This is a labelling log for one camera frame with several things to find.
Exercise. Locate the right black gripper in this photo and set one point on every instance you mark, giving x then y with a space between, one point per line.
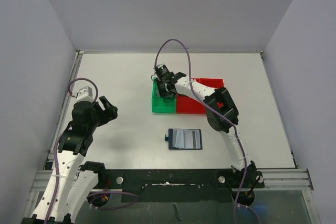
164 85

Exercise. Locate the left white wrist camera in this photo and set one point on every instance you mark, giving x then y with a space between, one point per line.
85 94

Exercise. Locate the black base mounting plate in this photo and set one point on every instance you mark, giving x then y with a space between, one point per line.
177 185

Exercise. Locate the aluminium front rail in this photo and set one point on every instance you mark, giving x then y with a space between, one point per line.
287 179

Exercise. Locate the green plastic bin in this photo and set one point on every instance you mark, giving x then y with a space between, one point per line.
159 105

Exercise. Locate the red plastic bin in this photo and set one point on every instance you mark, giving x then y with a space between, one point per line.
186 105
209 82

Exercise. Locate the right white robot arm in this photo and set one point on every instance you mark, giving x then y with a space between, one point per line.
222 116

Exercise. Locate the blue leather card holder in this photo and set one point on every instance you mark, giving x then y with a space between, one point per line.
184 139

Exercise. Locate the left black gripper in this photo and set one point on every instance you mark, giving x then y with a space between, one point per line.
109 112

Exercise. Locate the middle red plastic bin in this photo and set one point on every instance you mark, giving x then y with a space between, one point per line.
186 105

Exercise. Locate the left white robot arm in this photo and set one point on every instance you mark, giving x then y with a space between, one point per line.
72 178

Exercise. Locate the right red plastic bin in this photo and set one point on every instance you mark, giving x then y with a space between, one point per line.
209 82

